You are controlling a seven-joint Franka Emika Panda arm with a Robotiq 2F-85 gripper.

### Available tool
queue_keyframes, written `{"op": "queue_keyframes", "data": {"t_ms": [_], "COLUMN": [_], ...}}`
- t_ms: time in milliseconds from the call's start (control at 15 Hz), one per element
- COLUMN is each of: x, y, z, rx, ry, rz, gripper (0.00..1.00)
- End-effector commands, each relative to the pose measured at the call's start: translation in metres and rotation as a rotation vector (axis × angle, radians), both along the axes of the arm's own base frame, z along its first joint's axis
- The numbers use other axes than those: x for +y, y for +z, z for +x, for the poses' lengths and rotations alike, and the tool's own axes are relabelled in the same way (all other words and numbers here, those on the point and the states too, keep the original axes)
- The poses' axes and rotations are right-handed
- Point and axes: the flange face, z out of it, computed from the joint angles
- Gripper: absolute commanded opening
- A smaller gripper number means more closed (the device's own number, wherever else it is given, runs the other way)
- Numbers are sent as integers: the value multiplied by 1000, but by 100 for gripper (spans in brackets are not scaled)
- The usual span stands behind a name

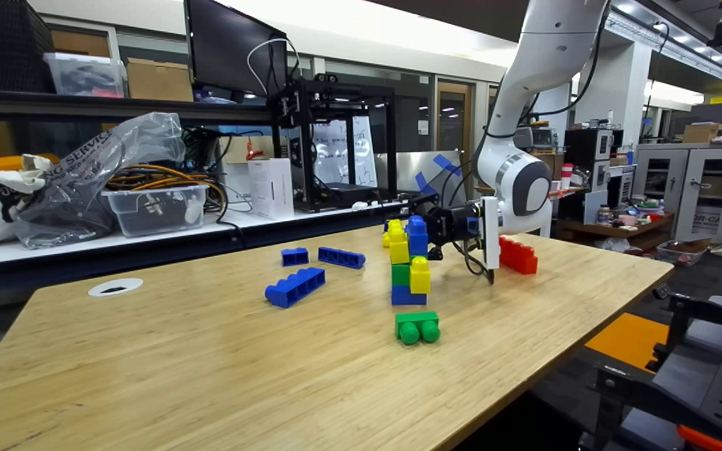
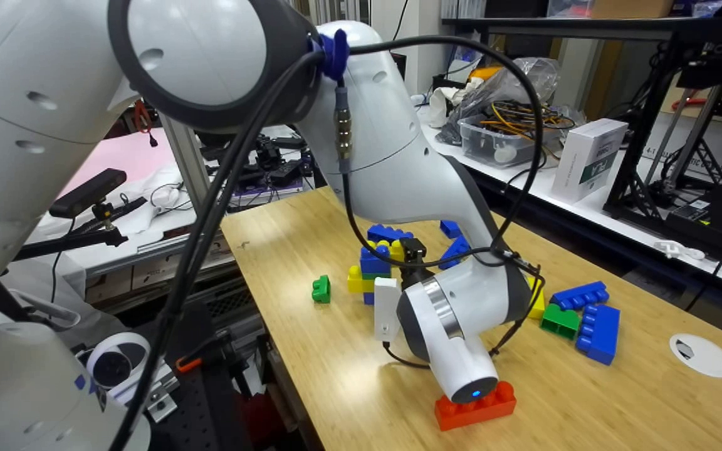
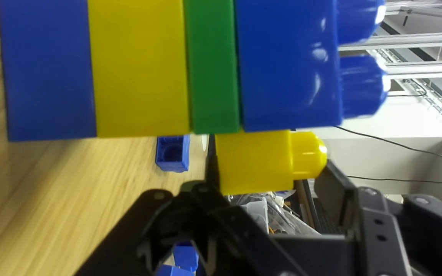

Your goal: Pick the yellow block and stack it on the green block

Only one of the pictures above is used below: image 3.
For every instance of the clear plastic bag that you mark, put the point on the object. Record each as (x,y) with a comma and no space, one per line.
(277,216)

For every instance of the aluminium extrusion frame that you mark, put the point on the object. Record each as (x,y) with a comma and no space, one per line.
(415,41)

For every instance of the long blue toy block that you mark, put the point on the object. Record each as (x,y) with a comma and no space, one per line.
(185,259)
(173,154)

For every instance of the blue two-stud toy block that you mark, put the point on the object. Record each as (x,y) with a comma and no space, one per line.
(288,62)

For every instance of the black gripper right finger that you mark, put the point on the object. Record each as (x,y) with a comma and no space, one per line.
(426,236)

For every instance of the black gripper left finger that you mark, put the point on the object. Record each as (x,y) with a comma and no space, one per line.
(130,246)

